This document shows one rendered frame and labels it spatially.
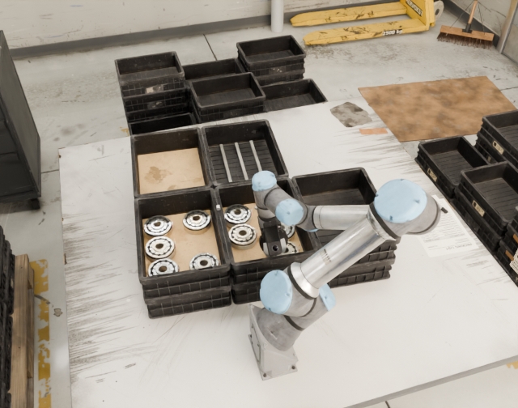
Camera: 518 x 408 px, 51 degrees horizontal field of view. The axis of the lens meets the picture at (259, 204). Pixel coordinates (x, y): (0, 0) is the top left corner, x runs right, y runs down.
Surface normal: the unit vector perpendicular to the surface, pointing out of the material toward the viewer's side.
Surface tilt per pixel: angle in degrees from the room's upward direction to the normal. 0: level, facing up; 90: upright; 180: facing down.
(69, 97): 0
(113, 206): 0
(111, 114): 0
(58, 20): 90
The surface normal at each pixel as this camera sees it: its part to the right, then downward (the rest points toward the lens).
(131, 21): 0.29, 0.66
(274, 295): -0.69, -0.19
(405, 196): -0.49, -0.35
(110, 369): 0.00, -0.73
